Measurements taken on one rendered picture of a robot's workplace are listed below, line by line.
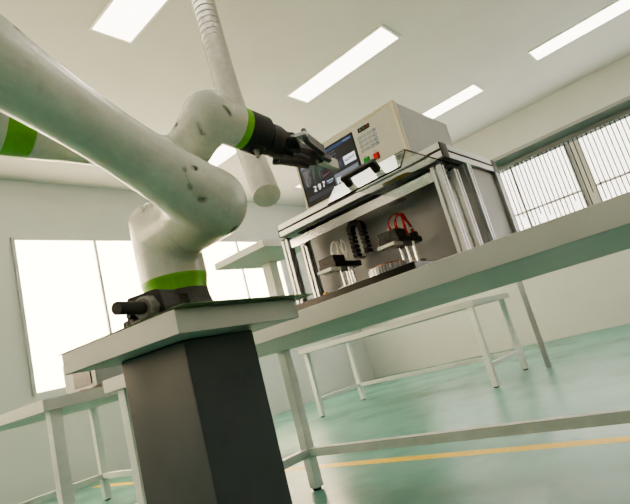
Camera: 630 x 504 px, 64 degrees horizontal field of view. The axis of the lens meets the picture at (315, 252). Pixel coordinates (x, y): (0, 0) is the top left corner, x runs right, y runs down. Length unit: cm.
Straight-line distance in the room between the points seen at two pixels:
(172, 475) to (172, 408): 11
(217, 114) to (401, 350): 812
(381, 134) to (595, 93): 652
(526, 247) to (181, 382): 67
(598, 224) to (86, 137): 84
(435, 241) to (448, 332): 690
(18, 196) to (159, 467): 553
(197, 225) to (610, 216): 70
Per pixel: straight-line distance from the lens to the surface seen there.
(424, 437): 228
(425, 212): 166
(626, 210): 98
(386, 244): 146
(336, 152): 173
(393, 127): 162
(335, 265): 160
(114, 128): 84
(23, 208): 632
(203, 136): 107
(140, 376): 99
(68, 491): 253
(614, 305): 776
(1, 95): 84
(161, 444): 97
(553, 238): 100
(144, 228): 100
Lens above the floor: 62
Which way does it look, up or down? 12 degrees up
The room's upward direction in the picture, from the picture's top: 15 degrees counter-clockwise
